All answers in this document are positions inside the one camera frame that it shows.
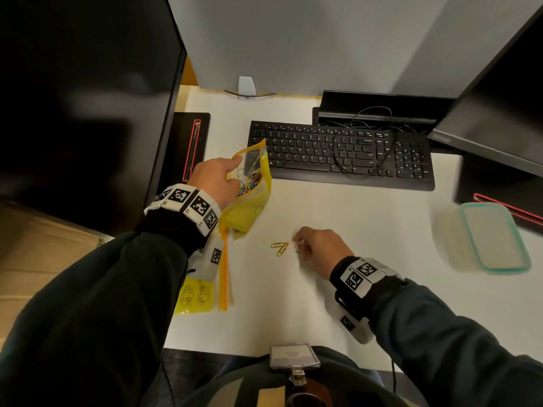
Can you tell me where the person's right hand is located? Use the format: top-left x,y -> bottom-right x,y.
292,226 -> 355,281

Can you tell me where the black keyboard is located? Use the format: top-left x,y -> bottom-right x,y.
248,120 -> 437,192

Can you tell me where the wrist marker band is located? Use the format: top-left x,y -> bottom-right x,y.
339,257 -> 404,300
144,184 -> 222,238

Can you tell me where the grey name badge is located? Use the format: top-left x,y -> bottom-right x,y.
269,344 -> 322,373

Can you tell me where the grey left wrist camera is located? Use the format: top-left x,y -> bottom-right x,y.
186,235 -> 226,283

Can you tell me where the black cable tray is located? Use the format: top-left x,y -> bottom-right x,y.
312,89 -> 457,134

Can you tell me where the black monitor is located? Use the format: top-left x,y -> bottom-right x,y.
0,0 -> 187,238
427,6 -> 543,179

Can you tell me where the white table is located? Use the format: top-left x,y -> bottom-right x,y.
163,85 -> 543,373

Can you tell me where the person's left forearm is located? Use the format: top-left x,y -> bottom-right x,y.
0,209 -> 211,407

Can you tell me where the person's right forearm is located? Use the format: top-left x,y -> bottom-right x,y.
330,256 -> 543,407

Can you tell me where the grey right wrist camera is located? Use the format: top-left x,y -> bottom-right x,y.
329,292 -> 375,345

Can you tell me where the brown cardboard box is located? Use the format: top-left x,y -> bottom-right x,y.
0,198 -> 114,348

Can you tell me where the clear container with green-rimmed lid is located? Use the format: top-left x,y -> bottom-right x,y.
437,202 -> 532,275

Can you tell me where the white divider bracket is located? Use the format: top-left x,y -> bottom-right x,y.
223,76 -> 279,100

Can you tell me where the person's left hand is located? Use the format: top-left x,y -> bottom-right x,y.
186,155 -> 243,211

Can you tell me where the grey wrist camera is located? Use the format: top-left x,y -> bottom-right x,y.
186,235 -> 226,283
329,292 -> 375,345

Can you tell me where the left wrist marker band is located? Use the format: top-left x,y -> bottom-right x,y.
144,184 -> 222,238

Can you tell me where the black keyboard cable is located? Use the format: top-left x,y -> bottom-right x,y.
330,105 -> 419,180

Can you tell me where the black monitor base red stripe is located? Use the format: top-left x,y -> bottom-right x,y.
454,154 -> 543,236
157,112 -> 212,196

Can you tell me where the white desk divider panel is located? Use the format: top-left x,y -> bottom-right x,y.
166,0 -> 543,99

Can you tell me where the right wrist marker band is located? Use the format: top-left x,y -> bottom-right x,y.
339,257 -> 404,300

